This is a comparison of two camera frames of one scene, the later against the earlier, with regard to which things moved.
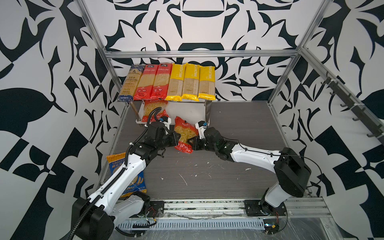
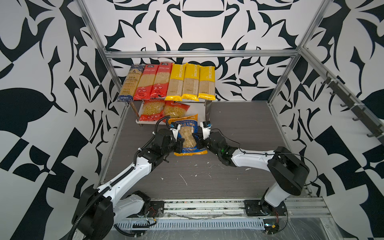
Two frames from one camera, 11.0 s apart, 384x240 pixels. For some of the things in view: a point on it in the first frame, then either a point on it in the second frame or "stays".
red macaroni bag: [187, 131] to [175, 109]
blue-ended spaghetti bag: [131, 82] stays
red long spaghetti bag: [146, 84] stays
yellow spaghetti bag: [191, 82] stays
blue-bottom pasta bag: [116, 160] to [189, 126]
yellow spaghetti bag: [175, 84] stays
